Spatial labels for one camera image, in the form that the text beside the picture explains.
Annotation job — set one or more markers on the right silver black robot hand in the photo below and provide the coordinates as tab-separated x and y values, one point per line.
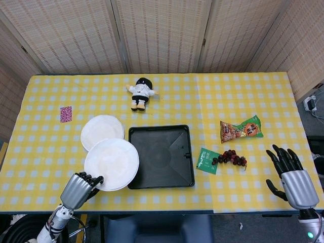
301	188

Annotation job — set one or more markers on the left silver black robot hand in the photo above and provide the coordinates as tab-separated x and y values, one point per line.
74	189

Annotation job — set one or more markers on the white paper plate with tear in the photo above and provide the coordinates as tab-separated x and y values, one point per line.
112	164

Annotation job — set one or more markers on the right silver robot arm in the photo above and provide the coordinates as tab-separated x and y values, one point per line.
310	222

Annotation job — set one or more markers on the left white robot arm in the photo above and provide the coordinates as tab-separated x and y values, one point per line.
57	221

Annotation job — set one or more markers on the black square plastic tray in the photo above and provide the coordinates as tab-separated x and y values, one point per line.
164	159

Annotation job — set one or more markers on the black box beside table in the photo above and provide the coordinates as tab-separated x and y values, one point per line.
316	146

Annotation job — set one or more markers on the small white paper scrap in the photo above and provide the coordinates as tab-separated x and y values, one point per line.
241	225

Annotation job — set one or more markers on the pink patterned card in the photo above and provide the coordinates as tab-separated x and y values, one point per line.
66	114

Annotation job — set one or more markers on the dark red grape bunch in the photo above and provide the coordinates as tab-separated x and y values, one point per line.
231	158

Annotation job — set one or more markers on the orange green snack bag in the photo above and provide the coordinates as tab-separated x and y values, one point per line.
238	131

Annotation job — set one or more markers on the white power adapter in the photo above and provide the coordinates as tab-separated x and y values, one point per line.
310	103

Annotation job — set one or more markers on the dark blue padded chair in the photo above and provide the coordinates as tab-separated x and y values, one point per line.
157	230

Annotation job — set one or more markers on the yellow white checkered tablecloth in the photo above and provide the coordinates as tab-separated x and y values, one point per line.
76	91
253	96

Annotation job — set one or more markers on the green tea packet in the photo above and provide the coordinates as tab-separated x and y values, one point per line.
205	160

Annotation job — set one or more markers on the plush doll white black outfit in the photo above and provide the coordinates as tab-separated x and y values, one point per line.
141	92

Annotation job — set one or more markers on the woven bamboo folding screen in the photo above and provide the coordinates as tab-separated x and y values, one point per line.
162	38

